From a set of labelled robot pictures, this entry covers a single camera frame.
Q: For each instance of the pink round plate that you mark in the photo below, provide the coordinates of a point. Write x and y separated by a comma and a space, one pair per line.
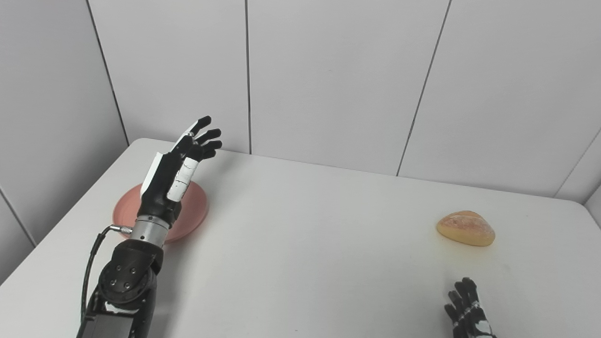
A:
195, 206

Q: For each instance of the golden bread roll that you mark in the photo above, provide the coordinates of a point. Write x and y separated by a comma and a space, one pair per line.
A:
466, 228

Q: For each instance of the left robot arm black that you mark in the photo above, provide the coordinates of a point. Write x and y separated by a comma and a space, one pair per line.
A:
127, 286

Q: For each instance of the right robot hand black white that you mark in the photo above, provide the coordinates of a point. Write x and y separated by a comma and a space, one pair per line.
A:
467, 310

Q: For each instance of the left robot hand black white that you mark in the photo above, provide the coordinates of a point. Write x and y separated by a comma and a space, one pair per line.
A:
173, 173

